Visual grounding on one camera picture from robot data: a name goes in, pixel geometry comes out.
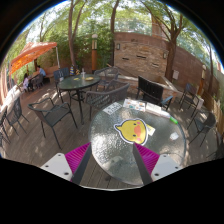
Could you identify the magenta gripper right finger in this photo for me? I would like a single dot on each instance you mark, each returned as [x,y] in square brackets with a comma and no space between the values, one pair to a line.
[153,166]

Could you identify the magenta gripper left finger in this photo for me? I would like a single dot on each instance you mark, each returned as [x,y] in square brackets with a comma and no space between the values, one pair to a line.
[70,166]

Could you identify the round glass table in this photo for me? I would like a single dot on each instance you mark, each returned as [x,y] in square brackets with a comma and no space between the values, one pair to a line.
[115,156]

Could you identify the green small object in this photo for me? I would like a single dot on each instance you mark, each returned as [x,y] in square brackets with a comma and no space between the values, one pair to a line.
[173,120]

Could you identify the dark metal patio chair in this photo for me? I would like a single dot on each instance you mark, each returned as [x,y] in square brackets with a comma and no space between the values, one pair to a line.
[52,115]

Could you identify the illustrated menu card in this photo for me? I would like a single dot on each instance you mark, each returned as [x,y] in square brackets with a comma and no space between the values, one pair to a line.
[133,104]

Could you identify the dark chair at right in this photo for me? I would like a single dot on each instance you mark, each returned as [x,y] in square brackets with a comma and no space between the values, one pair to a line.
[203,127]

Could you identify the white paper sheet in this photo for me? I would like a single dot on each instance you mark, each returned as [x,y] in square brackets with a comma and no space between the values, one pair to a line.
[112,108]

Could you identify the dark wicker patio chair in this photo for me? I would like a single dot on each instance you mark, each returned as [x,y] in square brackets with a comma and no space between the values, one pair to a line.
[115,91]

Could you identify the black slatted bench chair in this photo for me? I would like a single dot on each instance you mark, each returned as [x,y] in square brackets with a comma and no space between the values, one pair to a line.
[152,93]

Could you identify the round dark patio table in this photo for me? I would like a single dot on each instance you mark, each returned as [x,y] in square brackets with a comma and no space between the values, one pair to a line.
[75,85]

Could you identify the seated person in blue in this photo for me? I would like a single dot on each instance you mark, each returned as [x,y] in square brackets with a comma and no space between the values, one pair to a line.
[41,71]

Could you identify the orange patio umbrella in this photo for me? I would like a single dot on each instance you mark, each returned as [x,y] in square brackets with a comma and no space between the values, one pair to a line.
[30,52]

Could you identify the wooden lamp post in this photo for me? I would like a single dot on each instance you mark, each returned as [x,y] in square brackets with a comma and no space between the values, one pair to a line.
[94,52]

